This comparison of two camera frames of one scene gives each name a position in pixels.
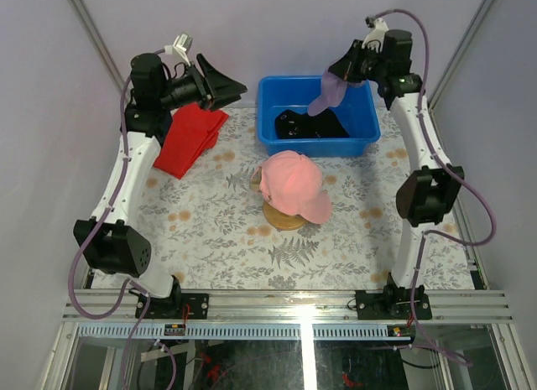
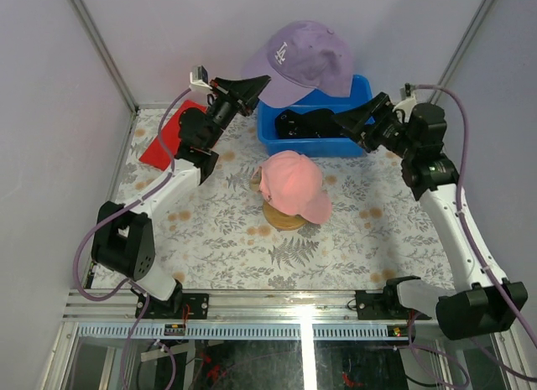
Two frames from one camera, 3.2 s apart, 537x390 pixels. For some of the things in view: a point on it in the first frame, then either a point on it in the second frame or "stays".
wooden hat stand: (281, 221) stays
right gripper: (346, 67) → (381, 106)
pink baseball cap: (293, 184) stays
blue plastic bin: (357, 112) stays
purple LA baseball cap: (334, 90) → (303, 57)
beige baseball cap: (255, 179) stays
